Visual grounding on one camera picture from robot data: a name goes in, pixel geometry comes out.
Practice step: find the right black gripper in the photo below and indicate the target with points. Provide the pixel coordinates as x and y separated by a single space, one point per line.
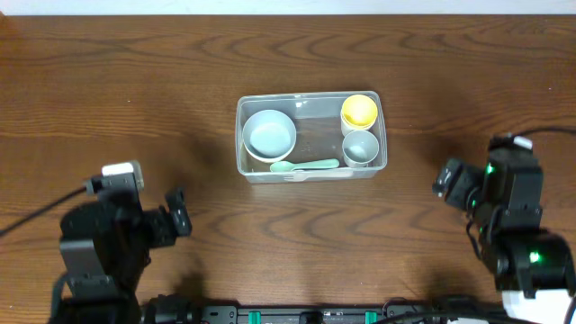
472 179

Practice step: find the grey cup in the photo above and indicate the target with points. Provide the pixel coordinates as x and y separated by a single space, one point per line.
360 148

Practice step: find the white plastic fork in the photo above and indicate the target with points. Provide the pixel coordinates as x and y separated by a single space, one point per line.
318 175

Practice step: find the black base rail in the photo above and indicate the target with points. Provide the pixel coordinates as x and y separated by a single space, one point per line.
315 315

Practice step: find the white cup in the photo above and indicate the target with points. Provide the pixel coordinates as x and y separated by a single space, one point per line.
346 127

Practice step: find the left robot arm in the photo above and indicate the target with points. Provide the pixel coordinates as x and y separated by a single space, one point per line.
105 247

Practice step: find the grey bowl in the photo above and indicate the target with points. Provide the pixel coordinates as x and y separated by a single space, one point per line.
270 133

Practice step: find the clear plastic container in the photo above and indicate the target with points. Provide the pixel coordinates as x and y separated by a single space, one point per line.
318 124

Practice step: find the white bowl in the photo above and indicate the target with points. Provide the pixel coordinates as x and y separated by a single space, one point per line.
268 160

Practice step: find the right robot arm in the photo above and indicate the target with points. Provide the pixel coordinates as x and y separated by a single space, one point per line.
533 268

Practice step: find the yellow cup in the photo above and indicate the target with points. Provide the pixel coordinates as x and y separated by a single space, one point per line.
359 112

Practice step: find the pale green plastic spoon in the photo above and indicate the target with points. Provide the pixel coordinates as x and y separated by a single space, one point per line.
286 166

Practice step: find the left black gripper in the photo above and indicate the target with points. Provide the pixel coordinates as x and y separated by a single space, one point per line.
163 218

